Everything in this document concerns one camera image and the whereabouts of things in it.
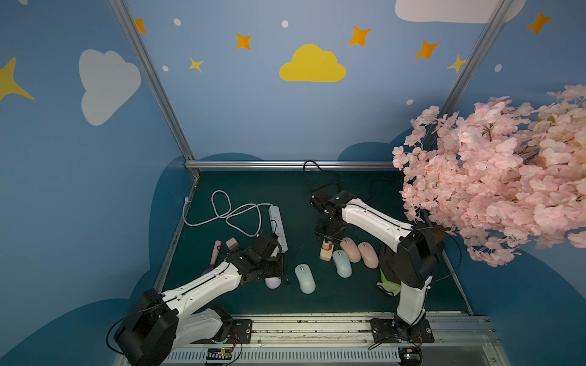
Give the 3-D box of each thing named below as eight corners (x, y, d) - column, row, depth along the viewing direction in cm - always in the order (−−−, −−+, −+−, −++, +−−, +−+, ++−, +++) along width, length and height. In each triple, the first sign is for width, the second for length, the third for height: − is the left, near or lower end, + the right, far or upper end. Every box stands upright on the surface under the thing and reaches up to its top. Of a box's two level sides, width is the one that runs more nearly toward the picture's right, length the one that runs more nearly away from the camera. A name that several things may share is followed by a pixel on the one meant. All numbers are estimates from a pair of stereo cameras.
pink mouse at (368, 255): (367, 270, 90) (370, 267, 88) (356, 247, 97) (358, 243, 94) (379, 266, 91) (381, 263, 89) (366, 244, 98) (368, 240, 95)
